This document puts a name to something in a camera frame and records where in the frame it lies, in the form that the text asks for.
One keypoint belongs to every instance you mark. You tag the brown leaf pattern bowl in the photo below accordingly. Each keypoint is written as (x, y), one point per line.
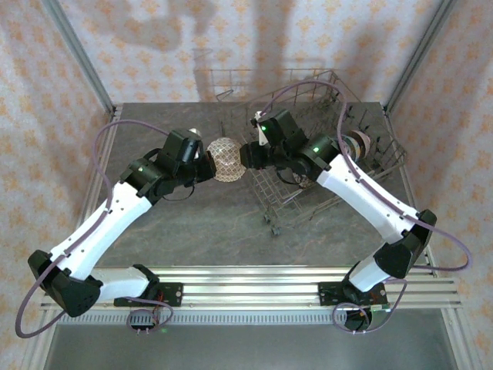
(227, 160)

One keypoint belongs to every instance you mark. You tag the aluminium mounting rails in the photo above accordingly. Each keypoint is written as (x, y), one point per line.
(246, 287)

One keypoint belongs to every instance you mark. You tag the aluminium lower frame post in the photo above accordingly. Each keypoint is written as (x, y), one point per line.
(458, 343)
(40, 347)

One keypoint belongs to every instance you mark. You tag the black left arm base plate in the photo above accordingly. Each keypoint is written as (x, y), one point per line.
(173, 294)

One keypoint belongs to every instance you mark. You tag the blue yellow patterned bowl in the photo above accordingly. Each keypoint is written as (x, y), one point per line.
(351, 148)

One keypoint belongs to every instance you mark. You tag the aluminium frame post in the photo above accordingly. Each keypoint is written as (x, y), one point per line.
(40, 347)
(419, 54)
(80, 54)
(458, 343)

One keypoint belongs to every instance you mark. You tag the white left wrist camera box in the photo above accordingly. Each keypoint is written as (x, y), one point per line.
(195, 133)

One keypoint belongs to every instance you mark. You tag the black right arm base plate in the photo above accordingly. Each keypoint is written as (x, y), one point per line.
(327, 294)

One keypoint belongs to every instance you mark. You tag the small green circuit board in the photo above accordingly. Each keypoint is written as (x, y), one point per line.
(379, 307)

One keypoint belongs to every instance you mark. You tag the pink inside floral bowl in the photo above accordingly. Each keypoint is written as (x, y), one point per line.
(364, 140)

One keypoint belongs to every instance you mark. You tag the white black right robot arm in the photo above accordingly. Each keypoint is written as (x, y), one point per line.
(366, 196)

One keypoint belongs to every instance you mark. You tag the grey metal lower panel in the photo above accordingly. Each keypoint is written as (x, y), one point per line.
(246, 350)

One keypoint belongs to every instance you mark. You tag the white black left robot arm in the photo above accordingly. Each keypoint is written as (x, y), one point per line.
(104, 227)

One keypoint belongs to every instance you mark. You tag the aluminium table side rail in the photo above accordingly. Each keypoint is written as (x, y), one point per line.
(111, 135)
(410, 181)

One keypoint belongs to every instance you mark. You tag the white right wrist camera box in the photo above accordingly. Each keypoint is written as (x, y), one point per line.
(263, 136)

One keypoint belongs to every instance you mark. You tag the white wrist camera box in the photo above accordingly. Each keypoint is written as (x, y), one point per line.
(263, 136)
(195, 133)

